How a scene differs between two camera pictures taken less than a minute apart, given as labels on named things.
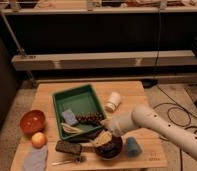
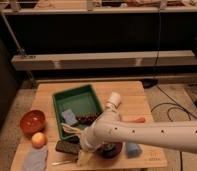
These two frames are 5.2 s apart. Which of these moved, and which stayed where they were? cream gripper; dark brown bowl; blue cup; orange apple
Moved: cream gripper
Stayed: blue cup; orange apple; dark brown bowl
